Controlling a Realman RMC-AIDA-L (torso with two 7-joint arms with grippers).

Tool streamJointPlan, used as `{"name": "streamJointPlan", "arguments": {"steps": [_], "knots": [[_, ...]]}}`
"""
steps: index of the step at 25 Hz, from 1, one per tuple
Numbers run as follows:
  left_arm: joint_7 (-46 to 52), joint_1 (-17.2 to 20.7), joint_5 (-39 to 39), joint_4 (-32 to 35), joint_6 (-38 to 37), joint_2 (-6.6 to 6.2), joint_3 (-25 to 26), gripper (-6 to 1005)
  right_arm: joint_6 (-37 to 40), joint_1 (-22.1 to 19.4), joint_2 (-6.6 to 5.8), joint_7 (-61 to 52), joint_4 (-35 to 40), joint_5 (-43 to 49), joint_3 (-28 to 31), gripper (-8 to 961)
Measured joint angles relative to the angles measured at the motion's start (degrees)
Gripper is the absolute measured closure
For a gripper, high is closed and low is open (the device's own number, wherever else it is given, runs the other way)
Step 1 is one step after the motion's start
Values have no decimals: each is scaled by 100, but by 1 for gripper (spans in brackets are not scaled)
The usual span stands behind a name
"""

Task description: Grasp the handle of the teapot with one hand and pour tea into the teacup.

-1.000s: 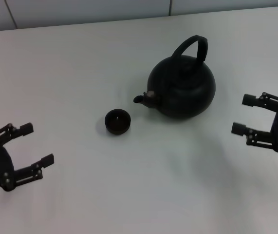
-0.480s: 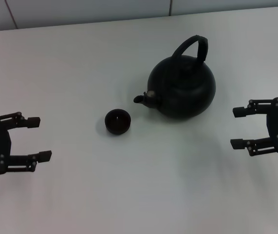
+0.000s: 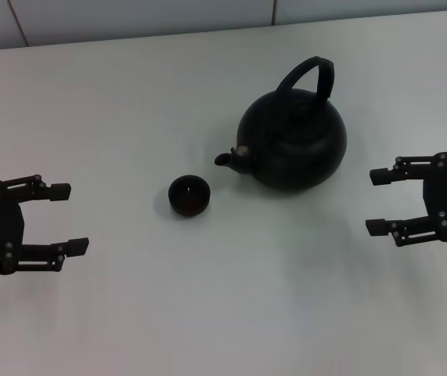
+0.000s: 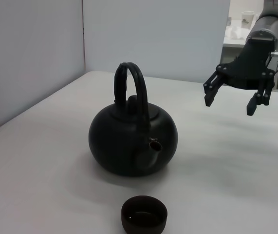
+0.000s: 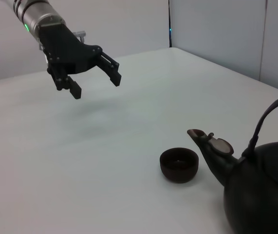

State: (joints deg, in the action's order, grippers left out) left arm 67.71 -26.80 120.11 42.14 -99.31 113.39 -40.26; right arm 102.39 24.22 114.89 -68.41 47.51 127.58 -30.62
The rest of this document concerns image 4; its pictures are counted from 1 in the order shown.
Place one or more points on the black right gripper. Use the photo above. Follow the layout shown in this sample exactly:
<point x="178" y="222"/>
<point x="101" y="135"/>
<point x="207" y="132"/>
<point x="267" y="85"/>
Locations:
<point x="248" y="70"/>

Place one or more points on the black round teapot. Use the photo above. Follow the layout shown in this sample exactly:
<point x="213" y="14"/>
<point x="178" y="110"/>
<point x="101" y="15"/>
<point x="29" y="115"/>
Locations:
<point x="119" y="146"/>

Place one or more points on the dark brown teacup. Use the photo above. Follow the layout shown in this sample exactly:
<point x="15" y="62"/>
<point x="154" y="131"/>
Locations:
<point x="143" y="219"/>

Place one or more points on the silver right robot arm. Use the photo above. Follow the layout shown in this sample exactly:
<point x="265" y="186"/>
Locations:
<point x="270" y="26"/>

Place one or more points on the crumpled white tissue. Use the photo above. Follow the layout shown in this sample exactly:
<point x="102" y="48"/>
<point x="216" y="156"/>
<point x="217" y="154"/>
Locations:
<point x="237" y="33"/>

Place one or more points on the tall paper cup green logo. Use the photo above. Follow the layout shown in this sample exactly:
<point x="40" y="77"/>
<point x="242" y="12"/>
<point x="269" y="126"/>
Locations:
<point x="247" y="19"/>

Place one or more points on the white partition board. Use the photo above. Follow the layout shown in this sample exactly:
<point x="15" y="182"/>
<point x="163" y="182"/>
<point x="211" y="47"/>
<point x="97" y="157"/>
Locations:
<point x="153" y="36"/>

